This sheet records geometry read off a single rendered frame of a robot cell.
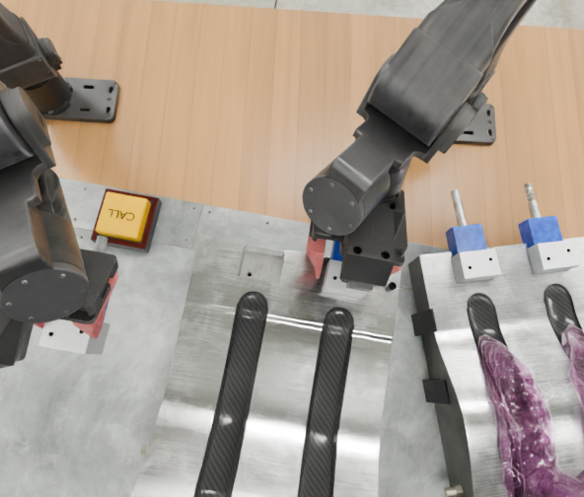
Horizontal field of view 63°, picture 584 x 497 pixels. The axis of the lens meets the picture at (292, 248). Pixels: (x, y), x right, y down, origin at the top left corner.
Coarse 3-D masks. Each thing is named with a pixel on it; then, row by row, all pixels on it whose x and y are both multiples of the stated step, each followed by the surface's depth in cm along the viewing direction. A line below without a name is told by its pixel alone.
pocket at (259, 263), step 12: (252, 252) 64; (264, 252) 62; (276, 252) 63; (240, 264) 61; (252, 264) 63; (264, 264) 63; (276, 264) 63; (252, 276) 63; (264, 276) 63; (276, 276) 63
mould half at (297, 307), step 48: (192, 288) 59; (240, 288) 60; (288, 288) 60; (384, 288) 60; (192, 336) 58; (288, 336) 59; (384, 336) 59; (192, 384) 57; (288, 384) 58; (384, 384) 58; (192, 432) 55; (288, 432) 56; (144, 480) 51; (192, 480) 51; (240, 480) 52; (288, 480) 53; (336, 480) 53
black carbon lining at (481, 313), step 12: (552, 288) 65; (564, 288) 65; (468, 300) 64; (480, 300) 65; (552, 300) 65; (564, 300) 65; (468, 312) 64; (480, 312) 64; (492, 312) 64; (552, 312) 65; (564, 312) 65; (480, 324) 64; (492, 324) 64; (552, 324) 64; (564, 324) 64; (576, 324) 64; (492, 336) 63
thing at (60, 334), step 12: (48, 324) 50; (60, 324) 50; (72, 324) 51; (108, 324) 55; (48, 336) 50; (60, 336) 50; (72, 336) 50; (84, 336) 50; (60, 348) 50; (72, 348) 50; (84, 348) 50; (96, 348) 53
